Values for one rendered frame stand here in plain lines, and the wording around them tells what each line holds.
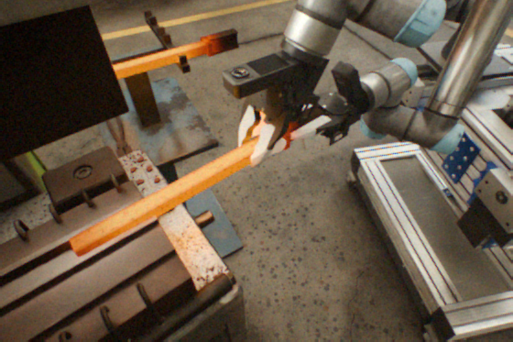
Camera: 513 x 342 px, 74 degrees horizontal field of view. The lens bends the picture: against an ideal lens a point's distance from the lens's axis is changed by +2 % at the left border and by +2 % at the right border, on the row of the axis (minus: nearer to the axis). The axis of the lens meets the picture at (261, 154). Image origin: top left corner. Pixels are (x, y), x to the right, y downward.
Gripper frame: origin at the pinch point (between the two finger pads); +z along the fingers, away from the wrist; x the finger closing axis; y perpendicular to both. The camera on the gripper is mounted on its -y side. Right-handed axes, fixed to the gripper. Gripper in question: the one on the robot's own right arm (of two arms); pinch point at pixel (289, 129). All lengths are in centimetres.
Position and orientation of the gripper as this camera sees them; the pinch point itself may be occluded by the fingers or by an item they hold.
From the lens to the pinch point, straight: 62.1
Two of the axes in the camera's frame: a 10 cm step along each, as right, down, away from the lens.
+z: -8.0, 4.5, -4.0
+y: 0.1, 6.7, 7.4
